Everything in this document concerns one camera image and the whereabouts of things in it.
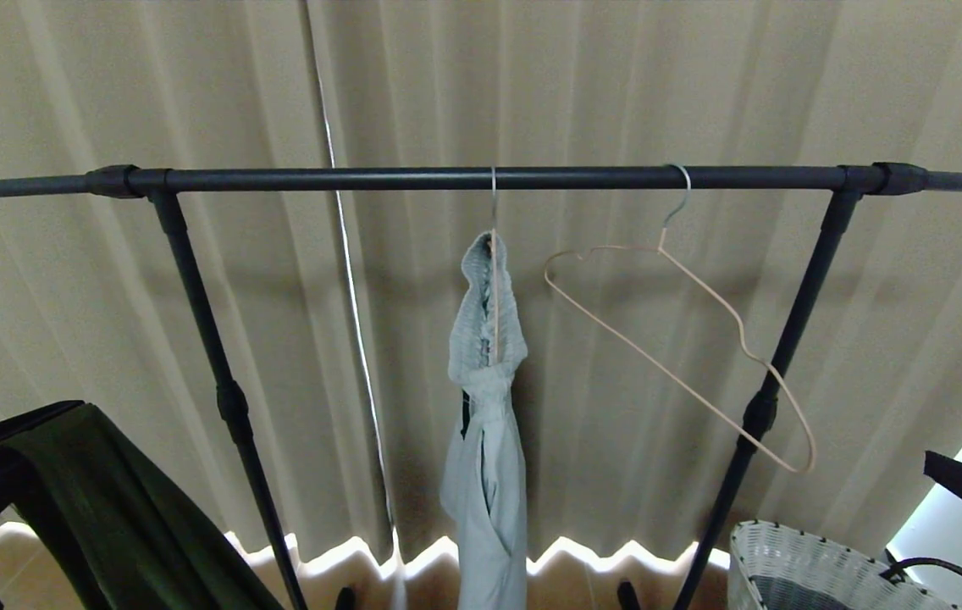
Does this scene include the green garment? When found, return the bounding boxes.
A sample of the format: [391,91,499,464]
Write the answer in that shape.
[3,402,283,610]

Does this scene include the pink clothes hanger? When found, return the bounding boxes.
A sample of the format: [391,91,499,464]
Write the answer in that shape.
[543,164,818,475]
[488,166,502,365]

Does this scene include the pale grey shorts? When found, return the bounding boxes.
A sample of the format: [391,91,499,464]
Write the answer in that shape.
[439,231,530,610]

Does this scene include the white laundry basket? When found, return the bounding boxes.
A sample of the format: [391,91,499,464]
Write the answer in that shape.
[728,519,962,610]

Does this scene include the black clothes rack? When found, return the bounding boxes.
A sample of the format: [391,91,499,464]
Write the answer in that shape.
[0,161,962,610]

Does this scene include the beige curtain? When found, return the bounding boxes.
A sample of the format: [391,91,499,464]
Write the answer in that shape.
[0,0,962,577]

